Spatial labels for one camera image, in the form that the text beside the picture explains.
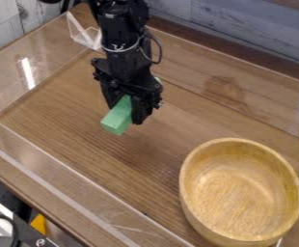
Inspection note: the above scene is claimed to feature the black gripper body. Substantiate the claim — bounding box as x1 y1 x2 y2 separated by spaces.
92 46 162 109

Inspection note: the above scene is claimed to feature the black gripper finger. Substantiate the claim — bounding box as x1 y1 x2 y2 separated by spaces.
100 83 124 109
130 96 152 124

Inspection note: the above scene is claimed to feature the green rectangular block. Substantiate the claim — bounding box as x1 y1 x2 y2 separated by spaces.
100 96 132 135

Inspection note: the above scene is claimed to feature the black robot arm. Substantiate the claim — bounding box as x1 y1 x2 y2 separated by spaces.
88 0 164 124

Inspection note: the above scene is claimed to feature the brown wooden bowl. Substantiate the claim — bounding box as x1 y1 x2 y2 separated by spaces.
178 138 299 247

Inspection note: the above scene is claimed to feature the yellow and black equipment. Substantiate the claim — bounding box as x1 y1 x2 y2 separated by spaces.
13 206 58 247

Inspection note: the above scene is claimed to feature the clear acrylic corner bracket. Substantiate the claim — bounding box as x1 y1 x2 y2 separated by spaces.
65 13 101 51

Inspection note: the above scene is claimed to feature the black cable bottom left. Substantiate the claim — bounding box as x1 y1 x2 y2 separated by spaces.
0 213 21 247

